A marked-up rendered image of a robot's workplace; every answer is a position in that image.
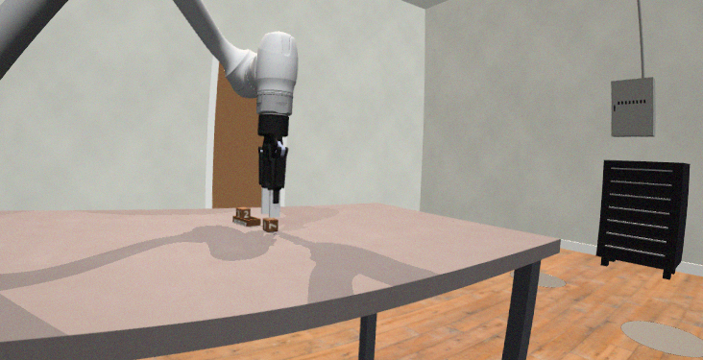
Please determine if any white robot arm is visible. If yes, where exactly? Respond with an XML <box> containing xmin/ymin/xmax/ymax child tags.
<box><xmin>0</xmin><ymin>0</ymin><xmax>298</xmax><ymax>116</ymax></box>

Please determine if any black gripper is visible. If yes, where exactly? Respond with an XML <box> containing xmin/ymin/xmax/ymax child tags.
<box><xmin>258</xmin><ymin>114</ymin><xmax>289</xmax><ymax>218</ymax></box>

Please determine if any brown wooden number cube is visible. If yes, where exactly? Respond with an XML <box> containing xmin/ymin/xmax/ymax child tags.
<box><xmin>263</xmin><ymin>218</ymin><xmax>279</xmax><ymax>232</ymax></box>
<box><xmin>236</xmin><ymin>207</ymin><xmax>251</xmax><ymax>220</ymax></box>

